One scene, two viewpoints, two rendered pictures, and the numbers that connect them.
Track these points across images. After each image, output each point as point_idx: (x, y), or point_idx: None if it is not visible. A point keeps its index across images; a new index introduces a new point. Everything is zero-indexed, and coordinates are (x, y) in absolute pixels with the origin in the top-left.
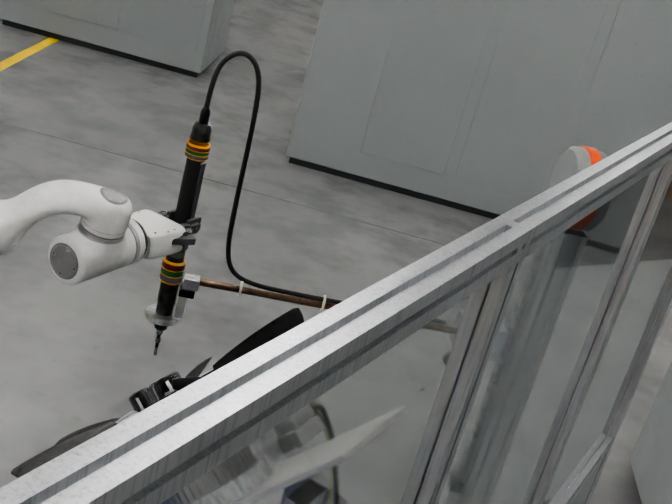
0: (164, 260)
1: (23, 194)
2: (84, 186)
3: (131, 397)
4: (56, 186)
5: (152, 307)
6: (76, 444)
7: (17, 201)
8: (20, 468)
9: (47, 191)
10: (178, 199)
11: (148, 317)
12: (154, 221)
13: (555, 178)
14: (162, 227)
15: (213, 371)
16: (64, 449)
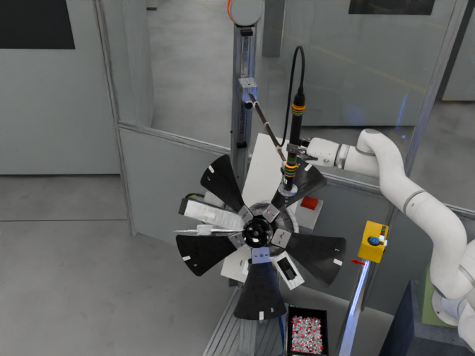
0: (295, 167)
1: (392, 164)
2: (382, 137)
3: (268, 241)
4: (390, 146)
5: (287, 192)
6: (307, 258)
7: (397, 167)
8: (326, 282)
9: (394, 150)
10: (297, 137)
11: (295, 193)
12: (322, 145)
13: (237, 10)
14: (325, 142)
15: (245, 205)
16: (312, 263)
